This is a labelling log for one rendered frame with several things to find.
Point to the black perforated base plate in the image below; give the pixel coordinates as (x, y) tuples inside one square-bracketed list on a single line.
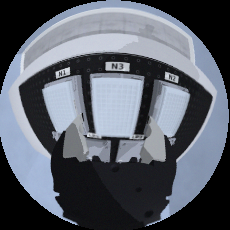
[(35, 110)]

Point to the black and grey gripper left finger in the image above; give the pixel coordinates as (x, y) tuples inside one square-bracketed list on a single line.
[(70, 148)]

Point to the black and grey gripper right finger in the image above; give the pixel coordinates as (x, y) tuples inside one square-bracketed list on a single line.
[(158, 152)]

